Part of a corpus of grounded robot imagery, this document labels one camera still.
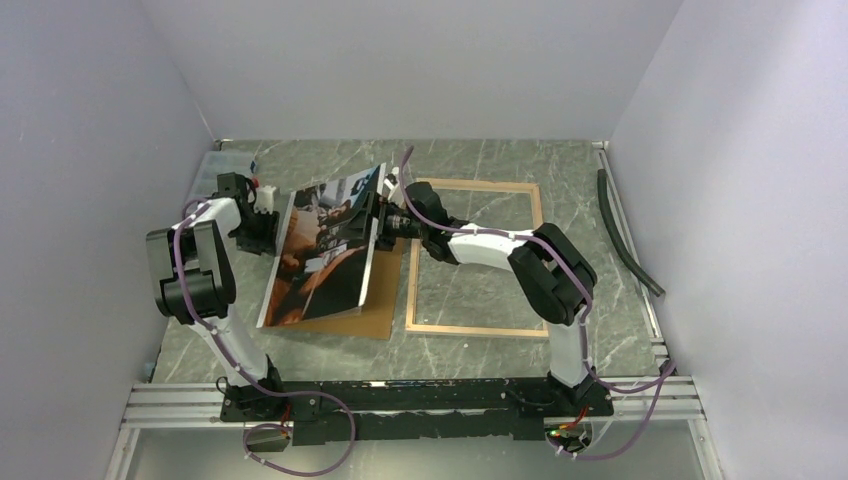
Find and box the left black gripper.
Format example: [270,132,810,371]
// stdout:
[232,207,280,257]

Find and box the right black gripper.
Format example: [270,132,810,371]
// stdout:
[336,191,428,252]

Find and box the printed photo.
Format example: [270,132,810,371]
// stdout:
[260,164,386,313]

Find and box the brown backing board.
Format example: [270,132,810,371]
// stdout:
[257,240,406,340]

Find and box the wooden picture frame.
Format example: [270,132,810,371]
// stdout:
[405,178,548,339]

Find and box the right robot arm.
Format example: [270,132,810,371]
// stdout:
[359,182,597,415]

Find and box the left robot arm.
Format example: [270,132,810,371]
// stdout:
[146,172,287,420]

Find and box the clear plastic organizer box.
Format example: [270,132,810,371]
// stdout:
[188,150,257,200]

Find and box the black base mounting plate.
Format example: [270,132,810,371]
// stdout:
[221,376,614,446]

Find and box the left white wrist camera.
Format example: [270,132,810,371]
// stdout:
[254,185,279,214]

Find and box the aluminium rail frame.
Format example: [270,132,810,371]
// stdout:
[106,376,725,479]

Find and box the black corrugated hose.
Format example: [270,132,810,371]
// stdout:
[596,168,666,298]

